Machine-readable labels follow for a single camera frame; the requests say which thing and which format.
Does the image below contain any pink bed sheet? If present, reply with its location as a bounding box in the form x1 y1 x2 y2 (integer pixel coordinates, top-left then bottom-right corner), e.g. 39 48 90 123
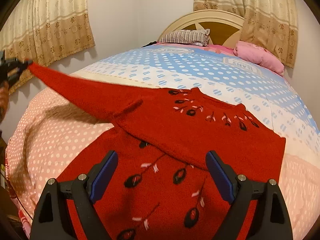
155 42 237 55

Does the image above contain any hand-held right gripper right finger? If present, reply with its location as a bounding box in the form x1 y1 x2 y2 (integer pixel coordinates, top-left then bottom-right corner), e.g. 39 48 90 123
205 151 293 240

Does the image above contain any striped pillow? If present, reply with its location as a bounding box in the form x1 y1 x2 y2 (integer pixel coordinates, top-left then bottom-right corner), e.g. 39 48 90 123
158 29 211 47

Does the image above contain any red knitted sweater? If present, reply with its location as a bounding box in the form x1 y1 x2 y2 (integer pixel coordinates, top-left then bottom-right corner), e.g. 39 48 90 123
29 62 287 240

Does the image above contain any pink pillow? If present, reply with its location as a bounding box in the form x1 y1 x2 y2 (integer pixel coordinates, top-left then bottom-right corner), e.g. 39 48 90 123
233 41 285 77

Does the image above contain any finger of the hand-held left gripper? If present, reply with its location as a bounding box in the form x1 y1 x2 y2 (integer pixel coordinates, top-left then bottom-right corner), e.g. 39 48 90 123
7 66 29 81
6 59 33 67

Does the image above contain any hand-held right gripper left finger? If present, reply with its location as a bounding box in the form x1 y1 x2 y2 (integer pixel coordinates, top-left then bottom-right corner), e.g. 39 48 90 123
30 151 119 240

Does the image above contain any cream wooden headboard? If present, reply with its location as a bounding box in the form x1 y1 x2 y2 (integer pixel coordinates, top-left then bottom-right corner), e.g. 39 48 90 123
157 9 247 48

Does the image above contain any polka-dot quilt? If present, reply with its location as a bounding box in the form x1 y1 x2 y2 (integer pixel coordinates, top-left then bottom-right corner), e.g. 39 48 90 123
6 42 320 240

